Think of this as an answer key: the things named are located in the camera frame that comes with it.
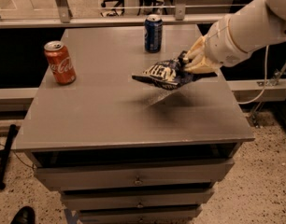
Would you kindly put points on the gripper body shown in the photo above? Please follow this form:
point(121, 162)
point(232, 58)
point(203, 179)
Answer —
point(220, 43)

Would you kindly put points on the blue Kettle chip bag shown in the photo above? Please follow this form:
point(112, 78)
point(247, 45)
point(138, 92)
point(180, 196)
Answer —
point(168, 74)

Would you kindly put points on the grey metal railing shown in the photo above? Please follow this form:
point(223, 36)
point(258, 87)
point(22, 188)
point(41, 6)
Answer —
point(81, 13)

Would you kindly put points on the blue Pepsi can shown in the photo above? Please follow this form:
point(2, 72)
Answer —
point(153, 33)

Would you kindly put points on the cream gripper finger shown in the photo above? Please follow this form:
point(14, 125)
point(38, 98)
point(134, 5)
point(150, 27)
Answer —
point(203, 67)
point(194, 55)

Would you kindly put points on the black metal bar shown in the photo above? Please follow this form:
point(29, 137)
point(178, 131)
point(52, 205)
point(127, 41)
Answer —
point(4, 153)

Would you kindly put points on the red Coca-Cola can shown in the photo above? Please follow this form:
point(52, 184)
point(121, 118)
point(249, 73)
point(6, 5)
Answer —
point(60, 63)

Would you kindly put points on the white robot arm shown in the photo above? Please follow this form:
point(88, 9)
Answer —
point(232, 39)

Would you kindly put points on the black shoe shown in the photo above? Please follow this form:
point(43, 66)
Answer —
point(25, 215)

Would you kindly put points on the grey drawer cabinet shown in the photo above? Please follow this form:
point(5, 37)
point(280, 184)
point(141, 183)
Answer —
point(122, 152)

